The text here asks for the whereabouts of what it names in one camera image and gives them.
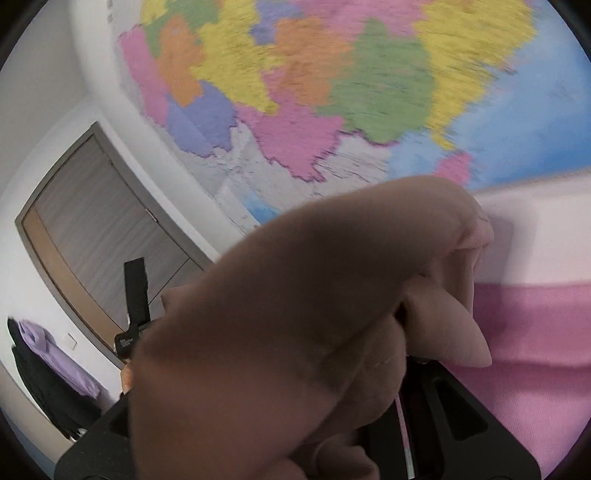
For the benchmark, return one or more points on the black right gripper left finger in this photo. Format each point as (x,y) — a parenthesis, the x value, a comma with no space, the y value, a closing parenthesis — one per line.
(103,452)

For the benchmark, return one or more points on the dusty pink jacket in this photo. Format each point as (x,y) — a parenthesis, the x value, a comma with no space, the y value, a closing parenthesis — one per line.
(300,335)

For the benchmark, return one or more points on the pink bed sheet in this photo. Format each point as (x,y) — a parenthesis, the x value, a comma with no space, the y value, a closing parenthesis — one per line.
(538,385)

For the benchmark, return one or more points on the colourful wall map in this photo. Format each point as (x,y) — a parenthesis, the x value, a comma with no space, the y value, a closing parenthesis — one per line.
(270,104)

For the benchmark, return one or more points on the white light switch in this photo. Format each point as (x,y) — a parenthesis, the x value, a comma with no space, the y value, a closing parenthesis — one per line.
(69,341)

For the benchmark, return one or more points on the purple hanging garment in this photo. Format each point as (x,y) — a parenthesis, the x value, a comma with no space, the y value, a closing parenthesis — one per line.
(39,342)

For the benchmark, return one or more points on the grey wooden door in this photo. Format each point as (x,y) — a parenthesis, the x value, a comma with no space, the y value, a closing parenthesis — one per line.
(86,218)

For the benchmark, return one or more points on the black hanging garment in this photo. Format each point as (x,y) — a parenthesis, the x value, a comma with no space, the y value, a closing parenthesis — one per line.
(67,410)

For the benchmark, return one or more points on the person's right hand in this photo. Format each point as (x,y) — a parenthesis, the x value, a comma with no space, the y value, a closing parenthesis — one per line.
(126,379)

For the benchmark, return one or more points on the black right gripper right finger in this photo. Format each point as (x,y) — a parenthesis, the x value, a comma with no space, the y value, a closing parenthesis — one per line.
(437,429)

